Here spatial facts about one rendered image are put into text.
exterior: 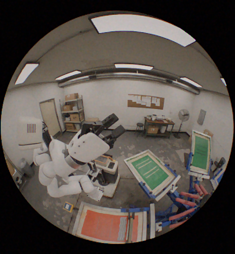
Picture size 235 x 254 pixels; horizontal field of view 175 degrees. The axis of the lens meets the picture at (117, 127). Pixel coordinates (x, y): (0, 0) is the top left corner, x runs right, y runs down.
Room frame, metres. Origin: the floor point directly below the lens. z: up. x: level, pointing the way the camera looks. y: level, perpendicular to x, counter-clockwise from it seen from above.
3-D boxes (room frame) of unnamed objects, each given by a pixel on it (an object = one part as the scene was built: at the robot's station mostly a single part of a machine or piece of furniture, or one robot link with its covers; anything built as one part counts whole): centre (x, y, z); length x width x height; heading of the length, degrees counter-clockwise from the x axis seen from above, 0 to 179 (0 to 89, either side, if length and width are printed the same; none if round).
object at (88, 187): (0.19, 0.25, 1.37); 0.13 x 0.10 x 0.16; 36
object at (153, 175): (0.46, -0.60, 1.05); 1.08 x 0.61 x 0.23; 24
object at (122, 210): (-0.01, -0.19, 0.98); 0.30 x 0.05 x 0.07; 84
